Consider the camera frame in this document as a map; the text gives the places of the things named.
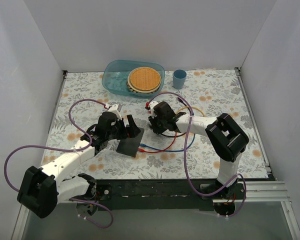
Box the black network switch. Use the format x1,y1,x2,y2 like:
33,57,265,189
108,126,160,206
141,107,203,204
116,127,145,158

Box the black ethernet cable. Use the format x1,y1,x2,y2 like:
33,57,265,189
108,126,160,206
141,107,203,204
147,97,191,138

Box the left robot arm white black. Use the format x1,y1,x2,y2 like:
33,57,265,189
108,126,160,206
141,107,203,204
17,111,144,219

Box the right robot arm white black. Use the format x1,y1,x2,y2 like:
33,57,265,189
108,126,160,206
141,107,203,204
145,101,249,199

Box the floral table mat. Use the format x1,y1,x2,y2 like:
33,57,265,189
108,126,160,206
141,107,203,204
42,69,269,179

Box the woven wicker round plate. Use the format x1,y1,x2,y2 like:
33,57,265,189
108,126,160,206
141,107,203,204
126,67,162,94

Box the blue plastic cup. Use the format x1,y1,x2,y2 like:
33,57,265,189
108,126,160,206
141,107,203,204
172,69,187,90

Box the teal plastic tub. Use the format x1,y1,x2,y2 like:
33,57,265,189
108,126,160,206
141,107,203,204
101,60,165,98

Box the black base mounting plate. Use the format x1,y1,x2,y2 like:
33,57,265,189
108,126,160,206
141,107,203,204
67,178,248,211

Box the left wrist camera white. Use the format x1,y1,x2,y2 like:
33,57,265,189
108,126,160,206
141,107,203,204
107,104,122,120

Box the yellow ethernet cable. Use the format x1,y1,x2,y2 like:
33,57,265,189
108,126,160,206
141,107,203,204
176,106,206,117

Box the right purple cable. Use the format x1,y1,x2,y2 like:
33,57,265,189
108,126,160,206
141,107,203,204
148,91,247,217

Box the aluminium frame rail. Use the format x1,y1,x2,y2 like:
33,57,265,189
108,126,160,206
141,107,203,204
20,181,291,204

